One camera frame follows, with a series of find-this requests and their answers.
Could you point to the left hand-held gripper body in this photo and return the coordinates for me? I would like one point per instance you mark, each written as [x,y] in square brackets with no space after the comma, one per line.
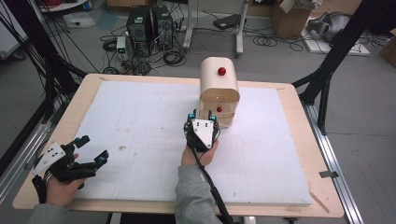
[59,163]

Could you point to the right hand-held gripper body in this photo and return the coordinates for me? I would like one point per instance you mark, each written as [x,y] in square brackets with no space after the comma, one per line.
[200,135]

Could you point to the cream wooden drawer cabinet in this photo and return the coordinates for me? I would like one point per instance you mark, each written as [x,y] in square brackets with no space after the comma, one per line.
[219,91]

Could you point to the person's right hand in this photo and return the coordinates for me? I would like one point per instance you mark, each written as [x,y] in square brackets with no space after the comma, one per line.
[199,156]

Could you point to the person's left hand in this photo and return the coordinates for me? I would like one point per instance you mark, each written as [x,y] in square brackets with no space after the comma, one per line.
[63,190]

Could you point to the white foam board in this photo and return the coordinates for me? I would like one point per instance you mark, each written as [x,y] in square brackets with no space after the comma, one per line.
[155,146]

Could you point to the black tripod stand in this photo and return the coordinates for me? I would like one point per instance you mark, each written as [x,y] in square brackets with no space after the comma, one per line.
[336,59]
[40,59]

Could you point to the black computer tower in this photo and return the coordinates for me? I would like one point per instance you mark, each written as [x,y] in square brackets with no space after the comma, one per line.
[163,26]
[138,29]

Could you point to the white metal stand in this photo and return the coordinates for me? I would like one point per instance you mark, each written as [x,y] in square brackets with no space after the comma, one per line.
[239,28]

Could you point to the black flat device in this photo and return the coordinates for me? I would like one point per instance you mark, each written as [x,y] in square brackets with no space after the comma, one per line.
[228,21]

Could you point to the white power supply box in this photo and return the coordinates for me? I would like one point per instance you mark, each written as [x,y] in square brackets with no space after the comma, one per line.
[121,46]

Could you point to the cardboard box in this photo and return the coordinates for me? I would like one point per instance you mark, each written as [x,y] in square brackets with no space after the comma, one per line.
[288,18]
[389,49]

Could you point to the grey tape strip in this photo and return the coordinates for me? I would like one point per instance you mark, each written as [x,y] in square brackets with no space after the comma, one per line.
[328,174]

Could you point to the grey bag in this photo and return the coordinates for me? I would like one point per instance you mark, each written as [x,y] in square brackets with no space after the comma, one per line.
[330,26]

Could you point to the aluminium rail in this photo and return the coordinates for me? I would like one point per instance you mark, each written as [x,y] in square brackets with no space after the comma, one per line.
[333,165]
[23,155]

